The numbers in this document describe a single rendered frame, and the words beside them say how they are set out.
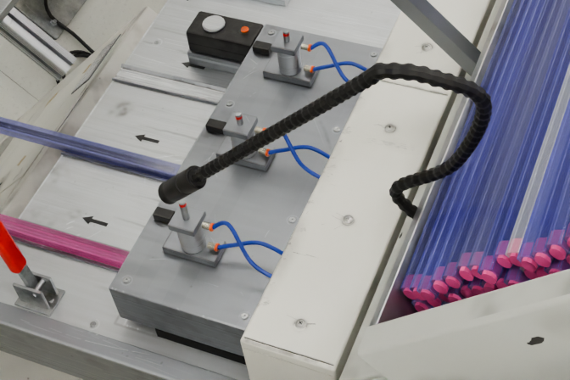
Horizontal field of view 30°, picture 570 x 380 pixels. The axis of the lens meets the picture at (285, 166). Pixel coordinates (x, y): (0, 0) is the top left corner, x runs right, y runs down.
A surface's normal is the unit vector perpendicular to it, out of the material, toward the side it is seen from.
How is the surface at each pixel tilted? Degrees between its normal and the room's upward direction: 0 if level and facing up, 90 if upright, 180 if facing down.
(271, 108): 44
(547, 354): 90
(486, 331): 90
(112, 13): 0
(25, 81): 0
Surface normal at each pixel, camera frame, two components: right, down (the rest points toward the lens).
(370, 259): -0.10, -0.64
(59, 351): -0.38, 0.73
